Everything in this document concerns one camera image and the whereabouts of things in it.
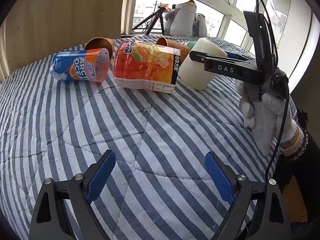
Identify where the white plastic cup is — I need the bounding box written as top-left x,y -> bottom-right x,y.
178,37 -> 228,90

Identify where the orange patterned paper cup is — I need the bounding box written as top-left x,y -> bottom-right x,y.
156,37 -> 191,63

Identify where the right hand white glove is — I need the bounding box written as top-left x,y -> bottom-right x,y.
235,80 -> 304,157

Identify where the green thermos bottle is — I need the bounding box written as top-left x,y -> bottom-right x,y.
181,41 -> 197,49

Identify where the small grey penguin plush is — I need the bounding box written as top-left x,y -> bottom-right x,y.
193,13 -> 207,37

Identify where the large grey penguin plush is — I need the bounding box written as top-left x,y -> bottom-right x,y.
164,0 -> 197,37

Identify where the black tripod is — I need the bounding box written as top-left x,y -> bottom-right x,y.
132,7 -> 166,36

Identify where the orange tea drink bottle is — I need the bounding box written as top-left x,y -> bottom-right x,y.
113,40 -> 180,93

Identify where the blue striped quilt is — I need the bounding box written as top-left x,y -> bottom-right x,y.
1,56 -> 274,239

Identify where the blue orange drink bottle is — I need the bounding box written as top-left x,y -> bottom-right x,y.
49,48 -> 110,83

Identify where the wooden board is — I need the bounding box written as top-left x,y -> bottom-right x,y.
4,0 -> 123,72

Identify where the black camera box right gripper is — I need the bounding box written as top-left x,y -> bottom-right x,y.
244,11 -> 274,75

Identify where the black cable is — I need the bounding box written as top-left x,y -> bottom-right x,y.
255,0 -> 291,181

